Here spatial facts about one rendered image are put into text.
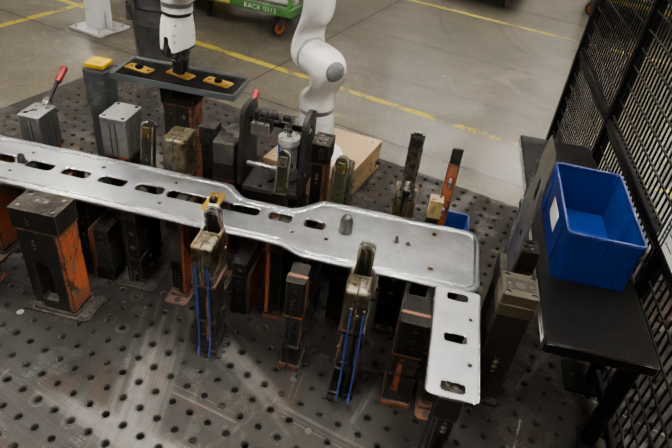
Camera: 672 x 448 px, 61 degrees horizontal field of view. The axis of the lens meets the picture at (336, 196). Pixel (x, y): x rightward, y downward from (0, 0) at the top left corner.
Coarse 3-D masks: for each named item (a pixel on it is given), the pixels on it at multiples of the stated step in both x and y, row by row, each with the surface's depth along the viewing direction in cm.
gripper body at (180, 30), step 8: (168, 16) 151; (176, 16) 151; (184, 16) 152; (192, 16) 157; (160, 24) 153; (168, 24) 152; (176, 24) 152; (184, 24) 155; (192, 24) 158; (160, 32) 154; (168, 32) 153; (176, 32) 153; (184, 32) 156; (192, 32) 159; (160, 40) 155; (168, 40) 154; (176, 40) 154; (184, 40) 157; (192, 40) 160; (176, 48) 156; (184, 48) 159
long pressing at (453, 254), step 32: (32, 160) 150; (64, 160) 151; (96, 160) 152; (64, 192) 140; (96, 192) 141; (128, 192) 142; (192, 192) 145; (224, 192) 146; (192, 224) 135; (224, 224) 136; (256, 224) 137; (288, 224) 138; (384, 224) 142; (416, 224) 144; (320, 256) 130; (352, 256) 131; (384, 256) 132; (416, 256) 133; (448, 256) 135
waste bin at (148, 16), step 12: (132, 0) 392; (144, 0) 392; (156, 0) 391; (132, 12) 407; (144, 12) 399; (156, 12) 398; (192, 12) 420; (144, 24) 404; (156, 24) 403; (144, 36) 410; (156, 36) 409; (144, 48) 416; (156, 48) 414; (168, 60) 422
